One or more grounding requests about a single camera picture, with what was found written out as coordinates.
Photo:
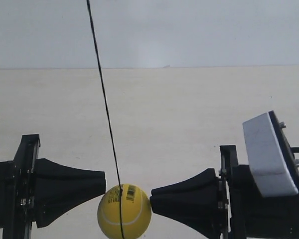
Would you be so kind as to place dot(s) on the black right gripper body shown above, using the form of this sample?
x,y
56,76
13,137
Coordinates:
x,y
253,216

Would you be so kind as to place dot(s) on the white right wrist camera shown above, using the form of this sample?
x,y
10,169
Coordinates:
x,y
270,157

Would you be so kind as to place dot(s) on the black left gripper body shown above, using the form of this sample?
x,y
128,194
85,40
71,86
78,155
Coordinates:
x,y
17,190

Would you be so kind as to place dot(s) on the yellow tennis ball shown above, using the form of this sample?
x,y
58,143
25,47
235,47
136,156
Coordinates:
x,y
126,214

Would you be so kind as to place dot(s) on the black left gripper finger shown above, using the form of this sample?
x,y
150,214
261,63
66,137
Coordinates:
x,y
45,168
55,197

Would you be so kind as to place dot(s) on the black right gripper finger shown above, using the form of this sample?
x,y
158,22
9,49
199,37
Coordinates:
x,y
202,180
198,210

